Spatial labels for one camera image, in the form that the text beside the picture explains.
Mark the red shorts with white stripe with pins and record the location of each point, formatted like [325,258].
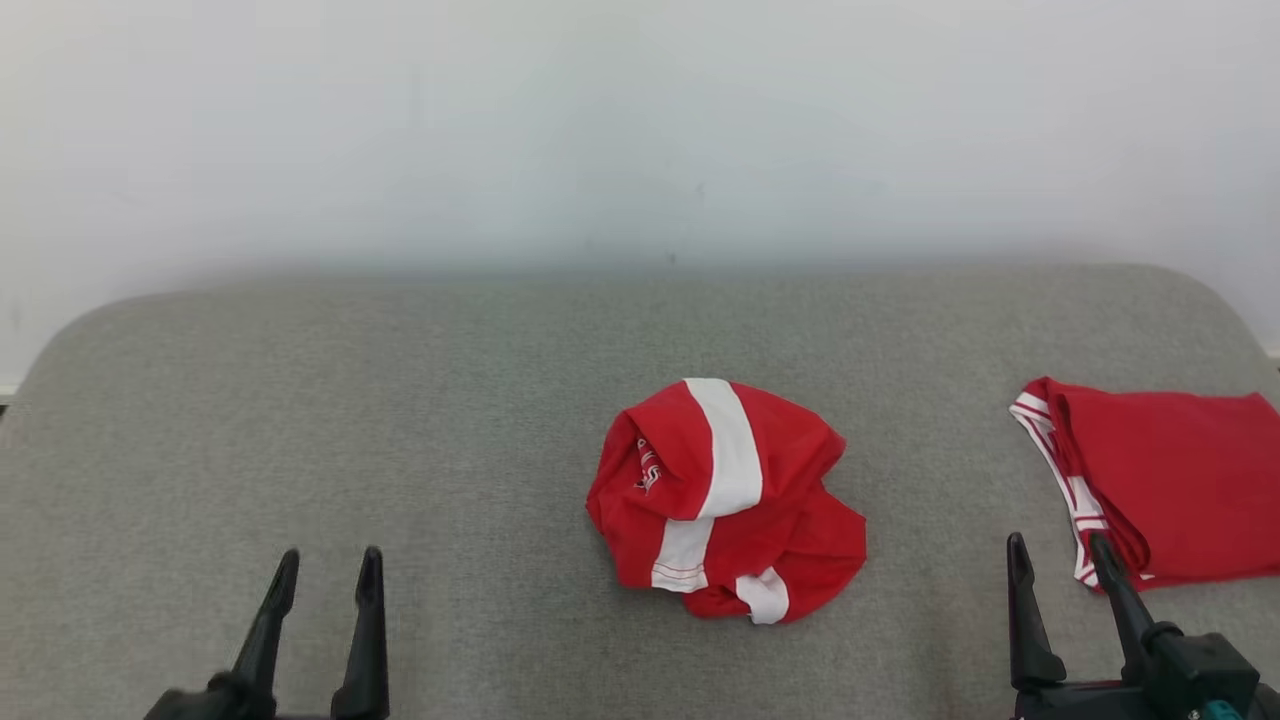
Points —
[780,500]

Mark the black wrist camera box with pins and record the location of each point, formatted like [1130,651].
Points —
[1205,665]

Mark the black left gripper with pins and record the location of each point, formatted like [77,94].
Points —
[210,705]

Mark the grey fabric sofa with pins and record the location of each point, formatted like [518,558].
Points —
[350,400]

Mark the red jersey with white sleeves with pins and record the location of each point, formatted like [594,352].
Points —
[1180,480]

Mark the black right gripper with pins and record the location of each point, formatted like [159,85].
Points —
[1090,705]

